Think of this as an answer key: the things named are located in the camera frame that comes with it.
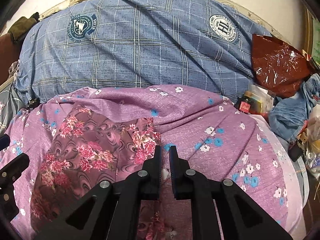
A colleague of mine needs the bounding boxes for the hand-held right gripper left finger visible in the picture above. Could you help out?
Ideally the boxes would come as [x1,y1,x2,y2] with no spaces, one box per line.
[32,145,163,240]

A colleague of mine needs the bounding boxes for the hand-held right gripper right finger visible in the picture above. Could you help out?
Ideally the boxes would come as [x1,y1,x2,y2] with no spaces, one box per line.
[169,145,293,240]

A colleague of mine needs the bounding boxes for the maroon floral shirt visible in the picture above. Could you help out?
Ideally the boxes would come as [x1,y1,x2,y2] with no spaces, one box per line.
[30,104,175,240]

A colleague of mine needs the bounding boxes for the grey star print bedsheet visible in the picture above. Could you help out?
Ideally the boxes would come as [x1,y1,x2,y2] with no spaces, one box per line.
[0,82,33,135]

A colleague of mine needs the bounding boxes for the small black object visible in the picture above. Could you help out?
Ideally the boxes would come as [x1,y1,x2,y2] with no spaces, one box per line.
[26,97,40,109]

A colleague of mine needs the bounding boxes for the purple floral blanket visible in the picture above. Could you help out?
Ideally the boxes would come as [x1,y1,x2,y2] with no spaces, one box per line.
[0,85,308,240]

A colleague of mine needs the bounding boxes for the grey crumpled cloth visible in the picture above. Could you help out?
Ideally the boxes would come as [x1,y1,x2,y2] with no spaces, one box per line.
[8,60,21,80]

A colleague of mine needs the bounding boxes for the brown headboard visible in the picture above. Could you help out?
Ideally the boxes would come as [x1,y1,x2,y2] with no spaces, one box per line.
[0,34,24,82]

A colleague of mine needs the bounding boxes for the small red label bottle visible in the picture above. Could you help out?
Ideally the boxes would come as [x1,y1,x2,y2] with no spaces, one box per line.
[235,91,253,115]

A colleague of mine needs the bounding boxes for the yellow packets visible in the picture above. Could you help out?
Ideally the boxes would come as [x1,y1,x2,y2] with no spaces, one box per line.
[249,84,276,113]

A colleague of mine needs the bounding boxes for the dark olive cloth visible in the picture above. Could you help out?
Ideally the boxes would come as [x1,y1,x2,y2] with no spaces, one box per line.
[7,12,40,43]

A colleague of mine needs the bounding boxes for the blue plaid quilt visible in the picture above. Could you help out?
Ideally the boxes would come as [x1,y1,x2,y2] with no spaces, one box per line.
[15,0,273,105]

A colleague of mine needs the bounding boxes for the blue denim garment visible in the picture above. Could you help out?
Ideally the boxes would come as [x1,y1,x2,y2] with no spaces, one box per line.
[269,74,320,143]

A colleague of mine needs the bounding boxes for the yellow plastic bag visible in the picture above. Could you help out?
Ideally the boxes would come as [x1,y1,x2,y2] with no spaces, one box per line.
[305,119,320,155]

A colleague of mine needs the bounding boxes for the red plastic bag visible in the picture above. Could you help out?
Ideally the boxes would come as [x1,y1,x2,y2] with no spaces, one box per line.
[251,34,312,98]

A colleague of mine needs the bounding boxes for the wooden frame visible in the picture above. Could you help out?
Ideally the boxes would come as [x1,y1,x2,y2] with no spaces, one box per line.
[304,7,320,60]

